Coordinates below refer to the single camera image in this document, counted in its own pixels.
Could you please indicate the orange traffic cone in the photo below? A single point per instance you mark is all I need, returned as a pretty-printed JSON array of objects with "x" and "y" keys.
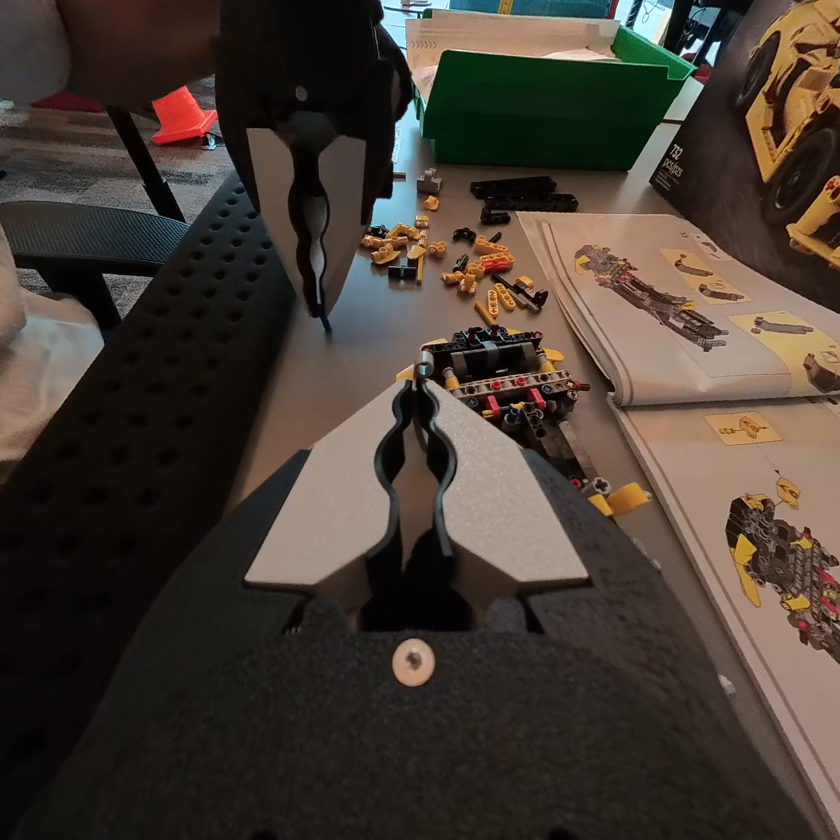
[{"x": 180, "y": 115}]

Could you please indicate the dark ribbed lego panel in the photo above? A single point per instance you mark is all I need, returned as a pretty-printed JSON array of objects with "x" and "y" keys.
[{"x": 518, "y": 187}]

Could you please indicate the lego set box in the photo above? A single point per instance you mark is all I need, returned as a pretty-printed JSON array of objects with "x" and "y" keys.
[{"x": 722, "y": 164}]

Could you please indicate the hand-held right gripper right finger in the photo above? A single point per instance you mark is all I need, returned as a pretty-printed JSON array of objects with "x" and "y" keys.
[{"x": 518, "y": 512}]

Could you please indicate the teal wrapped package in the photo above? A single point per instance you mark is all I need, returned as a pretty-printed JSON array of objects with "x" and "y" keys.
[{"x": 525, "y": 6}]

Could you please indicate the blue lego axle pin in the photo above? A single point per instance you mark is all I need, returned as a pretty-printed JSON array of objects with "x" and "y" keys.
[{"x": 325, "y": 323}]

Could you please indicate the grey lego seat piece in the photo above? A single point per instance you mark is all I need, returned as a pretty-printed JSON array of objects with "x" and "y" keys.
[{"x": 425, "y": 367}]

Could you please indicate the lego car chassis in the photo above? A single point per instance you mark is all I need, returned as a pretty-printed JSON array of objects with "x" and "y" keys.
[{"x": 499, "y": 367}]

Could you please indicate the teal mesh office chair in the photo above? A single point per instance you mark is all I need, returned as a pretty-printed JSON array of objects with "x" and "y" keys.
[{"x": 85, "y": 229}]

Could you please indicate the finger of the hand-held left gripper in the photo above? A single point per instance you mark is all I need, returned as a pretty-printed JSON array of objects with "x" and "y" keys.
[
  {"x": 272, "y": 190},
  {"x": 348, "y": 197}
]

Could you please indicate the pile of yellow lego pieces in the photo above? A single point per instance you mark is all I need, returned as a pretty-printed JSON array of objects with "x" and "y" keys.
[{"x": 492, "y": 246}]

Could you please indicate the person's left forearm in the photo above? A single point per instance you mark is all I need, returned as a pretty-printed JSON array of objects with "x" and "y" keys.
[{"x": 131, "y": 52}]

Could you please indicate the light grey lego bracket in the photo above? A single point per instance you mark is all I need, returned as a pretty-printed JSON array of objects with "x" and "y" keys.
[{"x": 430, "y": 184}]

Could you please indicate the lego instruction booklet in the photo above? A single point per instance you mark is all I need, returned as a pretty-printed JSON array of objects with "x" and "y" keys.
[{"x": 656, "y": 367}]

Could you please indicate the green plastic bin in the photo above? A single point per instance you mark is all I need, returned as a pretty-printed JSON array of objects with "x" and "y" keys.
[{"x": 525, "y": 131}]

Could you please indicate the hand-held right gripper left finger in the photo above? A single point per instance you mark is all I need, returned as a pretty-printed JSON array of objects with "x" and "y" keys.
[{"x": 315, "y": 512}]

